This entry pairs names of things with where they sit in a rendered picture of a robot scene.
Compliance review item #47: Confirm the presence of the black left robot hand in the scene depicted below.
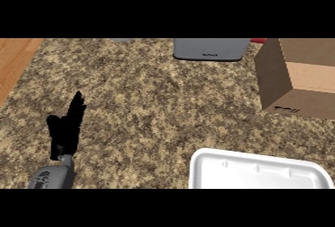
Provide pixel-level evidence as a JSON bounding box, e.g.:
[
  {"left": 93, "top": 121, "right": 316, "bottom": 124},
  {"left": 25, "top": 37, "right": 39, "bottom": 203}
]
[{"left": 46, "top": 90, "right": 87, "bottom": 161}]

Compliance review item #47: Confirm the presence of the white plastic tray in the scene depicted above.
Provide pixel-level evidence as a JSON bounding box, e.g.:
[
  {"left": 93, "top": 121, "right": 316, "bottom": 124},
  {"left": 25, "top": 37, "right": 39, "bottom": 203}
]
[{"left": 188, "top": 147, "right": 335, "bottom": 190}]

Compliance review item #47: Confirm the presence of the grey flat appliance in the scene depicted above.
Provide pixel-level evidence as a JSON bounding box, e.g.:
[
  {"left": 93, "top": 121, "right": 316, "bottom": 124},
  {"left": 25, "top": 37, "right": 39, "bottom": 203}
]
[{"left": 171, "top": 38, "right": 253, "bottom": 62}]

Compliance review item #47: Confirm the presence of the brown cardboard box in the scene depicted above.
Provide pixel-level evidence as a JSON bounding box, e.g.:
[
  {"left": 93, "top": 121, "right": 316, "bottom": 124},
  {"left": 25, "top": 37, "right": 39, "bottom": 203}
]
[{"left": 254, "top": 38, "right": 335, "bottom": 121}]

